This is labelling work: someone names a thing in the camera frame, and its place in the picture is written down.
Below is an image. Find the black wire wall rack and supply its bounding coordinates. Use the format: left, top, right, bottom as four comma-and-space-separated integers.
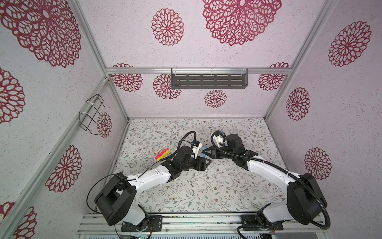
78, 94, 110, 135

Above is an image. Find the white pen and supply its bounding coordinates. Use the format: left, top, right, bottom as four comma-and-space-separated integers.
155, 144, 167, 154

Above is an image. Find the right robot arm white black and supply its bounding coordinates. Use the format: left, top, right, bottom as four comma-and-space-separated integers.
203, 130, 331, 238

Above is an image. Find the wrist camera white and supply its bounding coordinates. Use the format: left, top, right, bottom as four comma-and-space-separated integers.
212, 131, 225, 148
192, 140, 202, 159

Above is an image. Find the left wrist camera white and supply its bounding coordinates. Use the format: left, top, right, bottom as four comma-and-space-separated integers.
192, 140, 202, 159

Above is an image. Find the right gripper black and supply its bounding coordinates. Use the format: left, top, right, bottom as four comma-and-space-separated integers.
202, 145, 235, 161

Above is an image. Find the dark grey slotted wall shelf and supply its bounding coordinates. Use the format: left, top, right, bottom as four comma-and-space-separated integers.
170, 69, 248, 90

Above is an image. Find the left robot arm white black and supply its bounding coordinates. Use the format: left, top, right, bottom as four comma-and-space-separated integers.
94, 130, 211, 231

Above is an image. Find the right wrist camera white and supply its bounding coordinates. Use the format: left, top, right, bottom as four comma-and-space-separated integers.
212, 131, 225, 148

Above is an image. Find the yellow highlighter pen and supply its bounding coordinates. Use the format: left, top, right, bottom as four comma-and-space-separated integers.
158, 149, 171, 161

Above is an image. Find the pink highlighter pen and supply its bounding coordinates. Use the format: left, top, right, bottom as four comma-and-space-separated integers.
155, 148, 169, 160

